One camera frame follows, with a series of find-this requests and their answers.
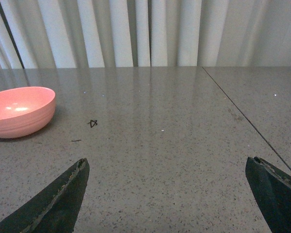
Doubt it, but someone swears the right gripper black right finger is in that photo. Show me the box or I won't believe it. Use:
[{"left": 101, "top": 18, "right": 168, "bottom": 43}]
[{"left": 245, "top": 157, "right": 291, "bottom": 233}]

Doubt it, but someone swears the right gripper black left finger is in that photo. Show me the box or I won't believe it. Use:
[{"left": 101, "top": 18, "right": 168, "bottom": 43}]
[{"left": 0, "top": 158, "right": 90, "bottom": 233}]

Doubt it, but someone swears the pink bowl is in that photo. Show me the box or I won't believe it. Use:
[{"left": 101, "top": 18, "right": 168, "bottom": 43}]
[{"left": 0, "top": 86, "right": 56, "bottom": 138}]

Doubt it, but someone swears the white pleated curtain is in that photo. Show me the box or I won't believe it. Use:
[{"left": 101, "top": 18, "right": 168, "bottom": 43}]
[{"left": 0, "top": 0, "right": 291, "bottom": 69}]

